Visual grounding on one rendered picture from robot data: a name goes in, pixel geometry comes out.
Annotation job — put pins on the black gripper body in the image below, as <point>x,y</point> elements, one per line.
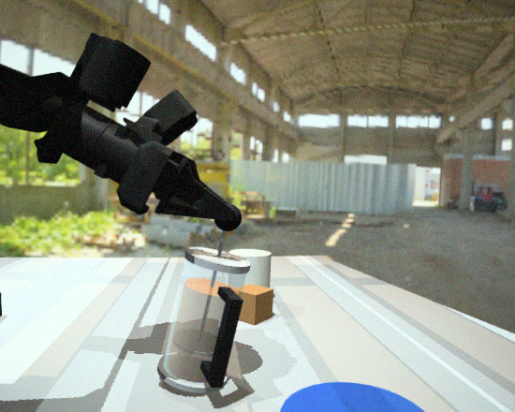
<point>140,168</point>

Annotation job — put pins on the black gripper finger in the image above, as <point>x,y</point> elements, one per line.
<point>196,176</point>
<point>186,197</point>

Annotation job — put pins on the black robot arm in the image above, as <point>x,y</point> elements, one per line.
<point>108,73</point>

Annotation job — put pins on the glass french press with black knob plunger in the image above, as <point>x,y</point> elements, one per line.
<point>207,311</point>

